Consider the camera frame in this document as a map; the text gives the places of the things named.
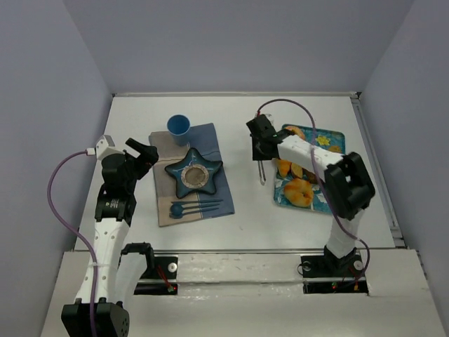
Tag orange striped croissant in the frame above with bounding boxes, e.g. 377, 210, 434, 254
276, 159, 291, 178

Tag metal serving tongs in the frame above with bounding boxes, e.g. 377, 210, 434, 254
257, 161, 267, 186

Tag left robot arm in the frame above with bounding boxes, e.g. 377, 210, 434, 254
61, 135, 159, 336

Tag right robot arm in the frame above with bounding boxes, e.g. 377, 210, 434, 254
246, 114, 375, 278

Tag glazed twisted bread roll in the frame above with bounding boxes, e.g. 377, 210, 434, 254
283, 178, 314, 208

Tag blue plastic cup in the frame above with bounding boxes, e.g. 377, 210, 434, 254
167, 114, 190, 146

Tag orange oval bun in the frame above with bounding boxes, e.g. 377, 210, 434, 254
290, 163, 303, 179

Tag blue starfish-shaped plate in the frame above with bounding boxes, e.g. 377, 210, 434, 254
165, 148, 223, 199

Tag blue plastic spoon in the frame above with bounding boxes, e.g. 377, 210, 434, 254
170, 204, 218, 217

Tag teal floral tray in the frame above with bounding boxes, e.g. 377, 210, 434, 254
273, 124, 346, 214

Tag blue beige placemat cloth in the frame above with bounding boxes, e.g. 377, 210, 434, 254
149, 123, 235, 227

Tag blue plastic knife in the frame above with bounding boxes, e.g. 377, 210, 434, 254
171, 199, 223, 205

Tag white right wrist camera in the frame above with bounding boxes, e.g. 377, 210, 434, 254
265, 114, 274, 124

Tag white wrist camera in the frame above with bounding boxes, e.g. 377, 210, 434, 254
94, 135, 116, 161
265, 114, 274, 124

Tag orange ring donut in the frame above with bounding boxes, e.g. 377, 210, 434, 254
285, 125, 305, 140

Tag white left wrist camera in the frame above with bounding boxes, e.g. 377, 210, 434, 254
94, 135, 116, 161

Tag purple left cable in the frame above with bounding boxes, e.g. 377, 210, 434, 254
46, 150, 99, 337

